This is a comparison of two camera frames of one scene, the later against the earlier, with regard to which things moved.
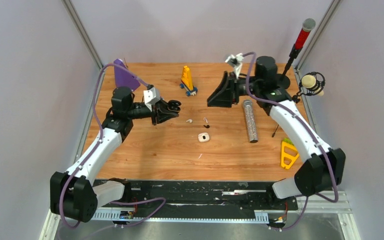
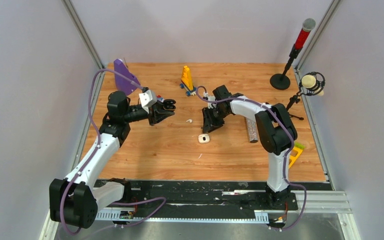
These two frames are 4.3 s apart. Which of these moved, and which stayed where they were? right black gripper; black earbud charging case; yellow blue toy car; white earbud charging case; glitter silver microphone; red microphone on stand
Moved: right black gripper; black earbud charging case
Stayed: yellow blue toy car; white earbud charging case; red microphone on stand; glitter silver microphone
